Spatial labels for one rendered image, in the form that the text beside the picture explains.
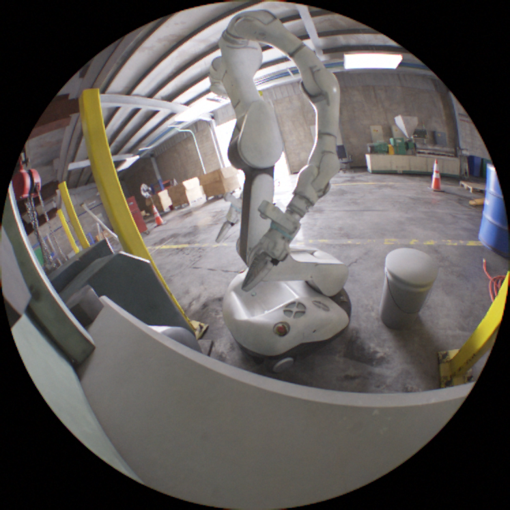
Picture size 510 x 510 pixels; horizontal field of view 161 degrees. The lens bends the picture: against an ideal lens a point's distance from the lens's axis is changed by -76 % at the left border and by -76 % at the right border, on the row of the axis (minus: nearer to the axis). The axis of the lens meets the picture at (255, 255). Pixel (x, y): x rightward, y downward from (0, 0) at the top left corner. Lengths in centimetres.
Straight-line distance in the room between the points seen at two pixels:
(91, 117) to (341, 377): 178
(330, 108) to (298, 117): 858
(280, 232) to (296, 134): 869
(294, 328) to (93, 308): 64
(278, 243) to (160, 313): 36
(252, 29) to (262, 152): 42
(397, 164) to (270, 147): 649
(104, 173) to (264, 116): 77
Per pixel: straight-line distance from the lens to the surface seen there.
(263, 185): 64
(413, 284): 91
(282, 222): 46
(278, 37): 65
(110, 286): 41
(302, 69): 65
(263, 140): 61
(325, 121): 58
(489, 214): 260
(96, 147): 106
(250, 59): 79
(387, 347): 110
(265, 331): 71
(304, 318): 71
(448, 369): 118
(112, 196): 100
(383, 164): 681
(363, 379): 99
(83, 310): 16
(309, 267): 78
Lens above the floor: 91
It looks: 28 degrees down
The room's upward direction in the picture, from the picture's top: 16 degrees counter-clockwise
